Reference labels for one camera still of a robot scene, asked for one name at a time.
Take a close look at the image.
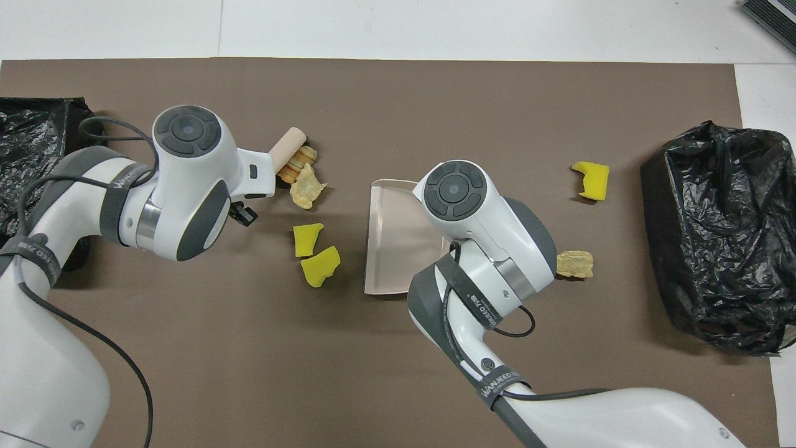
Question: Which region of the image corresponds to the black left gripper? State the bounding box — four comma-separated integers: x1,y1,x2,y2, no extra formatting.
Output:
229,200,259,226

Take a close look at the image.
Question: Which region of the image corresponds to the yellow notched sponge piece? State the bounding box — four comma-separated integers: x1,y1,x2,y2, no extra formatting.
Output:
571,161,610,201

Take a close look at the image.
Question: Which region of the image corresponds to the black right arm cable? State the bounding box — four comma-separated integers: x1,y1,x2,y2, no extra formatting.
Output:
438,243,613,399

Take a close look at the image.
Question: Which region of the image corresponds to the boxy bin with black bag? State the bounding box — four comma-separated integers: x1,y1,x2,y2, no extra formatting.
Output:
0,96,94,274

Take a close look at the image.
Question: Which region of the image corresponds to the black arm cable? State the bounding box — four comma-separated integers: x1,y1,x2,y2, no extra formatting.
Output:
16,116,159,448
438,243,613,399

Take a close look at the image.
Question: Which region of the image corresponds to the striped croissant piece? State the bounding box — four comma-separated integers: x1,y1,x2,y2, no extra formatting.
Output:
277,144,318,184

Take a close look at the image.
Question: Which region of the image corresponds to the yellow wedge sponge piece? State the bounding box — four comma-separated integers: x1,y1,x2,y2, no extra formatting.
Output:
293,223,325,258

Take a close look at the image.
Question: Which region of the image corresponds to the beige hand brush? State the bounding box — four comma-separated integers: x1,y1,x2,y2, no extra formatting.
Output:
269,127,307,170

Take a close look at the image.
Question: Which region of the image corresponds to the open bin with crumpled black bag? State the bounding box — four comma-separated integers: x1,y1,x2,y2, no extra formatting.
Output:
641,120,796,357

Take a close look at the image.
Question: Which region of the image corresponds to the pale bread piece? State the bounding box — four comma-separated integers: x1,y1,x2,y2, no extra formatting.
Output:
555,250,595,279

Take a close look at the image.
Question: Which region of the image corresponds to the beige plastic dustpan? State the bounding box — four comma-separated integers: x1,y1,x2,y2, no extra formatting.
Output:
364,179,451,296

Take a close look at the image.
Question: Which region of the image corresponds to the brown table mat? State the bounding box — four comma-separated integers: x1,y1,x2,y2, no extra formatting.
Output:
0,58,781,448

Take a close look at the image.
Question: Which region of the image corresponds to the dark striped device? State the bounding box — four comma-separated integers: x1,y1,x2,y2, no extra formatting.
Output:
740,0,796,57

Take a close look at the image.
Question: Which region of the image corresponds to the pale crusty bread chunk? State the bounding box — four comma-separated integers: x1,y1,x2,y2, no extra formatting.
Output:
289,179,328,210

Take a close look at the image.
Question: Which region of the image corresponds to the yellow curved sponge piece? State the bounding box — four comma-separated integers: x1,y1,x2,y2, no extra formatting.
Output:
300,246,341,289

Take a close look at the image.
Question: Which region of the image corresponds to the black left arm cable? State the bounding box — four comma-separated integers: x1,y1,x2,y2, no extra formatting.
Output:
16,116,159,448

